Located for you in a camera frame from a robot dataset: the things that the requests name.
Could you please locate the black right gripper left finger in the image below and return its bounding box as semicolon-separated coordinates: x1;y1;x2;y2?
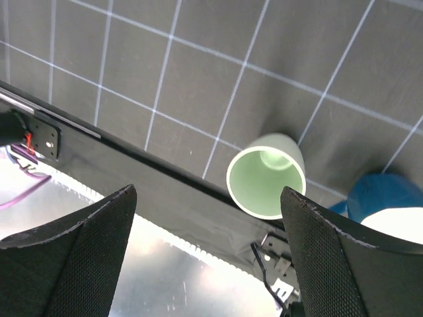
1;184;137;316

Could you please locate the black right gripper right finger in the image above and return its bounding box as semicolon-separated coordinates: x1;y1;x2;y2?
280;187;422;316

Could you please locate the light green plastic cup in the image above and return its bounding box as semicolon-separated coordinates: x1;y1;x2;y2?
225;133;307;220

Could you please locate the blue mug white inside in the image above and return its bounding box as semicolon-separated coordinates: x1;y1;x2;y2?
329;174;422;244

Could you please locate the black grid mat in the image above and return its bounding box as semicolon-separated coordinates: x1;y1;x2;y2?
1;1;422;206

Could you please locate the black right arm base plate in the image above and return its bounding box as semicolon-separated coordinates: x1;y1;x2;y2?
250;232;299;308

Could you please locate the white slotted cable duct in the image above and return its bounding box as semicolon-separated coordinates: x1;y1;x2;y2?
52;170;254;276

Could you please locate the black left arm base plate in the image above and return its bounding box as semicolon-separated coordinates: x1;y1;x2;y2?
28;111;61;160

